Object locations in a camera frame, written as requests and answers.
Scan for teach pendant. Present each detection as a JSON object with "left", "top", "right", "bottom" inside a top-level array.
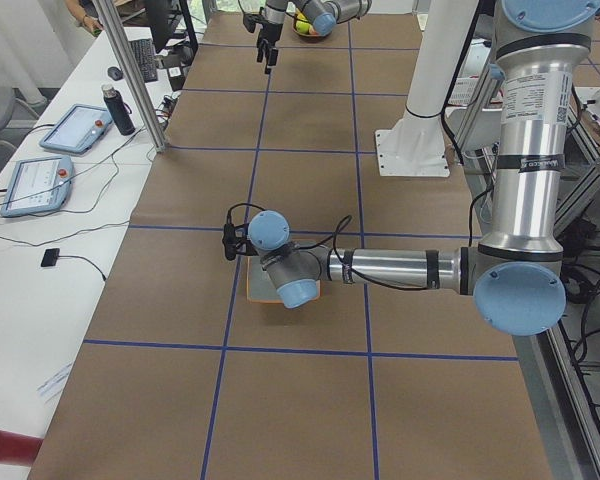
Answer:
[
  {"left": 0, "top": 155, "right": 74, "bottom": 218},
  {"left": 39, "top": 104, "right": 113, "bottom": 155}
]

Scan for teach pendant far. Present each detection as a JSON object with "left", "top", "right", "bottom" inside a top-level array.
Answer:
[{"left": 39, "top": 104, "right": 113, "bottom": 155}]

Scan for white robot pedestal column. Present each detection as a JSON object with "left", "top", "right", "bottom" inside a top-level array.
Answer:
[{"left": 375, "top": 0, "right": 494, "bottom": 178}]

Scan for brown table mat blue grid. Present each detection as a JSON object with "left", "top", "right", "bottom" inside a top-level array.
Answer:
[{"left": 31, "top": 14, "right": 552, "bottom": 479}]

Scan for grey square plate orange rim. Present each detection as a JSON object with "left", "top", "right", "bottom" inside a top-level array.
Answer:
[{"left": 246, "top": 257, "right": 321, "bottom": 309}]

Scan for black monitor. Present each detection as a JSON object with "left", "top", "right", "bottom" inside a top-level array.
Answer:
[{"left": 144, "top": 0, "right": 198, "bottom": 53}]

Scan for teach pendant near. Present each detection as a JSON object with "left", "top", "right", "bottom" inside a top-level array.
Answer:
[{"left": 0, "top": 155, "right": 74, "bottom": 218}]

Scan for black keyboard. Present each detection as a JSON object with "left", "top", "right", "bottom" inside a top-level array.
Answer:
[{"left": 129, "top": 39, "right": 158, "bottom": 83}]

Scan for red fire extinguisher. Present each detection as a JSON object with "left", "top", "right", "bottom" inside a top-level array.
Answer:
[{"left": 0, "top": 430, "right": 43, "bottom": 467}]

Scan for small black box device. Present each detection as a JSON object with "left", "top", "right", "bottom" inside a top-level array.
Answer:
[{"left": 40, "top": 248, "right": 60, "bottom": 268}]

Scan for black water bottle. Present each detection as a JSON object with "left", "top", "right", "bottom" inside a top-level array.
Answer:
[{"left": 101, "top": 84, "right": 135, "bottom": 136}]

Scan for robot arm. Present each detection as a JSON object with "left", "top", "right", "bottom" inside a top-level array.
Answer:
[
  {"left": 243, "top": 0, "right": 372, "bottom": 74},
  {"left": 246, "top": 1, "right": 598, "bottom": 336}
]

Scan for aluminium frame post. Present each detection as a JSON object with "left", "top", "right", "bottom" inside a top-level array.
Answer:
[{"left": 93, "top": 0, "right": 167, "bottom": 153}]

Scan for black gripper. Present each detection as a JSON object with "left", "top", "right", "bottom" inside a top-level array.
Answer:
[{"left": 257, "top": 20, "right": 283, "bottom": 74}]

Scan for grey computer mouse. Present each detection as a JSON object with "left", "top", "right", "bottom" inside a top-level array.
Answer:
[{"left": 107, "top": 66, "right": 124, "bottom": 81}]

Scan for wicker fruit basket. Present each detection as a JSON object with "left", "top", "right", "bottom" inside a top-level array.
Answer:
[{"left": 292, "top": 12, "right": 330, "bottom": 39}]

